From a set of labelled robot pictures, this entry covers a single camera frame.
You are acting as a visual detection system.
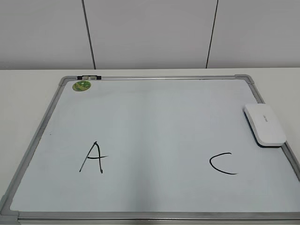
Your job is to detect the black silver hanging clip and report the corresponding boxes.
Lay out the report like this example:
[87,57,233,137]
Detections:
[76,75,102,80]

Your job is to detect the white whiteboard eraser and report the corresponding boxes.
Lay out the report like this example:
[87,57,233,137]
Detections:
[244,103,286,147]

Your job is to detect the round green magnet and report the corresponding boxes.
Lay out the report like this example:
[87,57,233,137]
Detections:
[72,80,91,92]

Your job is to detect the white magnetic whiteboard grey frame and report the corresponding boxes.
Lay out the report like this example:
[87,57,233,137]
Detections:
[0,75,300,224]

